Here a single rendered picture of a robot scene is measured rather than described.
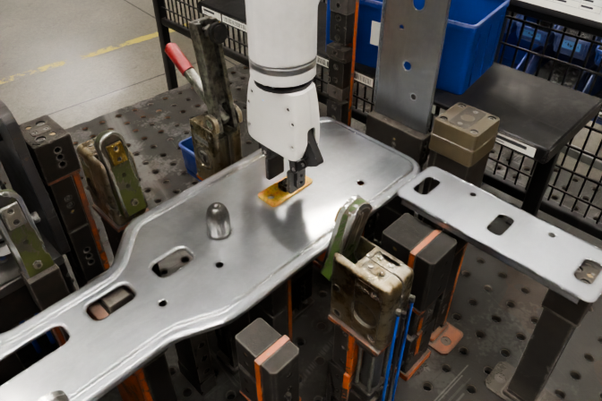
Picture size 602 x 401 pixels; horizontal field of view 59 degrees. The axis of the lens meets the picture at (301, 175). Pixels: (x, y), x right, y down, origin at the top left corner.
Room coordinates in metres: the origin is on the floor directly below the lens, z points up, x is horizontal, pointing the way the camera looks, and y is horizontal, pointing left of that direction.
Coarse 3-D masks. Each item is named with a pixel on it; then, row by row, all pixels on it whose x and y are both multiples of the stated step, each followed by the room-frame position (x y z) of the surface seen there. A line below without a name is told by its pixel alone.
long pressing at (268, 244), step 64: (320, 128) 0.77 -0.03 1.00; (192, 192) 0.59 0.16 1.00; (256, 192) 0.60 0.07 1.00; (320, 192) 0.60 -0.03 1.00; (384, 192) 0.60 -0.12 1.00; (128, 256) 0.47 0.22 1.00; (192, 256) 0.47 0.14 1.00; (256, 256) 0.47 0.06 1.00; (64, 320) 0.37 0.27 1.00; (128, 320) 0.37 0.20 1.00; (192, 320) 0.37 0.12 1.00; (64, 384) 0.29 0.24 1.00
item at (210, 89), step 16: (208, 16) 0.73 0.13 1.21; (192, 32) 0.71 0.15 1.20; (208, 32) 0.69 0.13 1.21; (224, 32) 0.70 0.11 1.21; (208, 48) 0.71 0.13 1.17; (208, 64) 0.70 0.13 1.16; (224, 64) 0.72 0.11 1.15; (208, 80) 0.69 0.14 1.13; (224, 80) 0.71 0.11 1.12; (208, 96) 0.69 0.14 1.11; (224, 96) 0.71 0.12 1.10; (208, 112) 0.70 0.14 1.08
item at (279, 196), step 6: (282, 180) 0.61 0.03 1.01; (306, 180) 0.62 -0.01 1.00; (312, 180) 0.62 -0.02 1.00; (270, 186) 0.61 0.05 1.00; (276, 186) 0.61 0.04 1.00; (282, 186) 0.60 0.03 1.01; (306, 186) 0.61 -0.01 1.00; (264, 192) 0.59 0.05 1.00; (270, 192) 0.59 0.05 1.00; (276, 192) 0.59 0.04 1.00; (282, 192) 0.59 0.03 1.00; (294, 192) 0.59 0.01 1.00; (264, 198) 0.58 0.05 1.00; (276, 198) 0.58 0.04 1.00; (282, 198) 0.58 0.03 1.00; (288, 198) 0.58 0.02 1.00; (270, 204) 0.57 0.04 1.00; (276, 204) 0.57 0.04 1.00
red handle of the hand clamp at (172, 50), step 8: (168, 48) 0.78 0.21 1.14; (176, 48) 0.78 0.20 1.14; (168, 56) 0.78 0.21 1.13; (176, 56) 0.77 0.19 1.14; (184, 56) 0.77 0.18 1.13; (176, 64) 0.76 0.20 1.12; (184, 64) 0.76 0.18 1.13; (184, 72) 0.75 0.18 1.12; (192, 72) 0.75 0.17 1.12; (192, 80) 0.74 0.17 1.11; (200, 80) 0.74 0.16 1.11; (200, 88) 0.73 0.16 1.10; (200, 96) 0.73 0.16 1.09; (224, 112) 0.71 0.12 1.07; (224, 120) 0.69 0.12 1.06
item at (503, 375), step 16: (576, 272) 0.45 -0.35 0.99; (592, 272) 0.45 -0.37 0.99; (544, 304) 0.45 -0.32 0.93; (560, 304) 0.43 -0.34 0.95; (576, 304) 0.42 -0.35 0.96; (592, 304) 0.45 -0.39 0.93; (544, 320) 0.44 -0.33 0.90; (560, 320) 0.43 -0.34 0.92; (576, 320) 0.42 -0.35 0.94; (544, 336) 0.44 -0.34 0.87; (560, 336) 0.42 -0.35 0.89; (528, 352) 0.44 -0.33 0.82; (544, 352) 0.43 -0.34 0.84; (560, 352) 0.42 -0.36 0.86; (496, 368) 0.49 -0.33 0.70; (512, 368) 0.49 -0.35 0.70; (528, 368) 0.44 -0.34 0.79; (544, 368) 0.42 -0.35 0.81; (496, 384) 0.46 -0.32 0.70; (512, 384) 0.44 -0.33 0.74; (528, 384) 0.43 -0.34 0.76; (544, 384) 0.43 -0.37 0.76; (512, 400) 0.43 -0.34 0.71; (528, 400) 0.42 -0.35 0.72; (544, 400) 0.43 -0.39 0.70; (560, 400) 0.43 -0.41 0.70
